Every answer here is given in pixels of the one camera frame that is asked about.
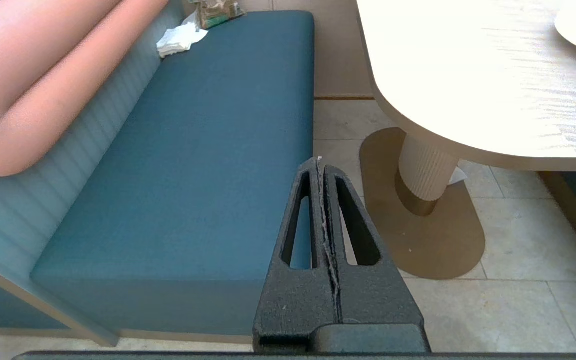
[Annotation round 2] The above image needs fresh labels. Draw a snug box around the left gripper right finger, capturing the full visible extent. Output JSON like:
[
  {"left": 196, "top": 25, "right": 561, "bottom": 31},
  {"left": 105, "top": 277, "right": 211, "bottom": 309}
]
[{"left": 313, "top": 164, "right": 431, "bottom": 353}]

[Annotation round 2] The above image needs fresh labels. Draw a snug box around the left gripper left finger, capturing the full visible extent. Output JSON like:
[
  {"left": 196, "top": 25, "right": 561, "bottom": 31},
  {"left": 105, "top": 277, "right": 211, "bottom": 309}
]
[{"left": 253, "top": 157, "right": 342, "bottom": 352}]

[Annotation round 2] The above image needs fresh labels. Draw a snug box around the crumpled white tissue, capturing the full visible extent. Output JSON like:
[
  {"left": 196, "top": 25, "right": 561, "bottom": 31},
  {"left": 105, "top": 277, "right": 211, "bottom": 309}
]
[{"left": 156, "top": 12, "right": 209, "bottom": 59}]

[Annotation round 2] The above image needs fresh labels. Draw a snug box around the green snack bag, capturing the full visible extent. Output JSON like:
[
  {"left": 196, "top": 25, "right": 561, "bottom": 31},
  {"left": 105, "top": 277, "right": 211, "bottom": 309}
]
[{"left": 188, "top": 0, "right": 247, "bottom": 30}]

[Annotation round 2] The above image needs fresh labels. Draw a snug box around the pink bolster cushion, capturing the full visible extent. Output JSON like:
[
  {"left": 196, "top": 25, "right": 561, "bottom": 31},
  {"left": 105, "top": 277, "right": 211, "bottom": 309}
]
[{"left": 0, "top": 0, "right": 169, "bottom": 177}]

